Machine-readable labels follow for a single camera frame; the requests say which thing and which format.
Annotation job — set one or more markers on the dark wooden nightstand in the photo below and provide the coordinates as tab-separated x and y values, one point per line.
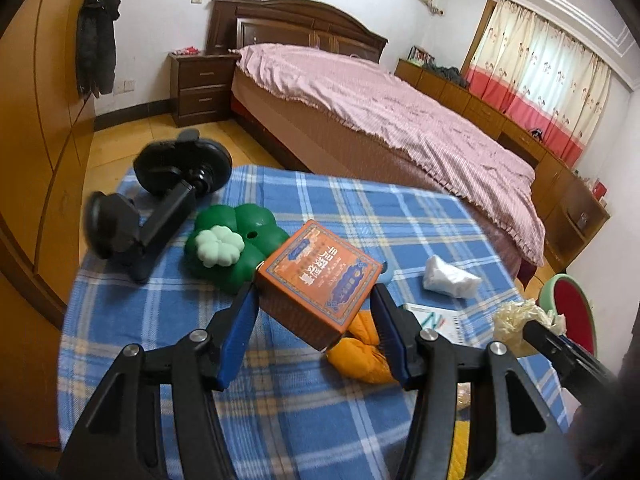
200	90

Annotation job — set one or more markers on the wall socket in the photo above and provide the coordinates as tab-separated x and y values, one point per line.
125	86

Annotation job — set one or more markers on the blue plaid tablecloth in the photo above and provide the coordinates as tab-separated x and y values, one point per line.
310	200

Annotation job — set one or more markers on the green clover toy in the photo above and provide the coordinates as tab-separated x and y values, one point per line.
255	220

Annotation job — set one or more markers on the cream and pink curtain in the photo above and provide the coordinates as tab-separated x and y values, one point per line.
540	60

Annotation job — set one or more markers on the orange patterned box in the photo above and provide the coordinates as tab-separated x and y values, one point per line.
315	280

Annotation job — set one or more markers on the row of books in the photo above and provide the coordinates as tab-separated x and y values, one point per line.
421	55

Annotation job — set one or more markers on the black suction mount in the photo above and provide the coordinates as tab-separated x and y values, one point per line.
165	220

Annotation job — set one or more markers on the brown bed base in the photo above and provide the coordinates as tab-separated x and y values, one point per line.
320	135

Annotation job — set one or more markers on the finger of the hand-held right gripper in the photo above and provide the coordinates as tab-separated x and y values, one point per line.
560	347

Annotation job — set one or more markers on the cream paper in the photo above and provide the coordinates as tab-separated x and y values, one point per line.
515	317

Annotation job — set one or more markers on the black hanging jacket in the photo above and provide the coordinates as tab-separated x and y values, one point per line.
95	40

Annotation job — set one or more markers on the red items on nightstand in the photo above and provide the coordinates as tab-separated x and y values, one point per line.
184	51

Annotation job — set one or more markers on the small dark item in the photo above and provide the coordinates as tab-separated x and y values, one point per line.
537	134

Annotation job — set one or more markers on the orange plastic bag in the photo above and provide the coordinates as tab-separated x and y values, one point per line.
360	360

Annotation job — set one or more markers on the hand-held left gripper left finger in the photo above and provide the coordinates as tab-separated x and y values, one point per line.
240	325

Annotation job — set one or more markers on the long wooden cabinet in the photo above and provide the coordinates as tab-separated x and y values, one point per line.
480	105

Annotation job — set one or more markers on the wooden wardrobe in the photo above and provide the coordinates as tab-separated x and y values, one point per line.
40	110

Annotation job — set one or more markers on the dark wooden headboard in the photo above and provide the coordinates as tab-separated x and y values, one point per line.
280	20

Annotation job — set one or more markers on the crumpled white tissue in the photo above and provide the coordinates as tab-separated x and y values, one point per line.
450	277

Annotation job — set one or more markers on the bed with pink cover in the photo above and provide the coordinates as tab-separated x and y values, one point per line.
375	105

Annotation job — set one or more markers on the white notebook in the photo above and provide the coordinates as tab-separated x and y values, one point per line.
452	331

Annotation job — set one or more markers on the red box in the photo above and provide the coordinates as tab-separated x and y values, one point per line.
600	190

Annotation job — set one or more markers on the red basin with green rim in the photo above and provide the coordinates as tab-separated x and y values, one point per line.
570	305

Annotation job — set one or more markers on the yellow cloth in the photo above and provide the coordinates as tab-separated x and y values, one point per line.
460	445

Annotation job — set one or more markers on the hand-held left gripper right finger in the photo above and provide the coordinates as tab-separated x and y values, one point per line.
392	340

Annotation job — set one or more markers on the dark clothes pile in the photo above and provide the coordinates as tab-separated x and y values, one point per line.
447	75

